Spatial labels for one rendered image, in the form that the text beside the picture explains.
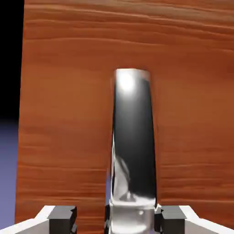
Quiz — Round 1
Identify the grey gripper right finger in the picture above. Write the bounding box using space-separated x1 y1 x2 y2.
154 202 234 234

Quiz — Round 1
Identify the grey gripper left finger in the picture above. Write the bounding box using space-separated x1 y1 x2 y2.
0 205 78 234

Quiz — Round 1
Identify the shiny curved metal handle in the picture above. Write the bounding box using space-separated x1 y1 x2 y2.
104 68 158 234

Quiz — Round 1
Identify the reddish wood cabinet door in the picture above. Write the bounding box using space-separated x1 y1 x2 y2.
14 0 234 234

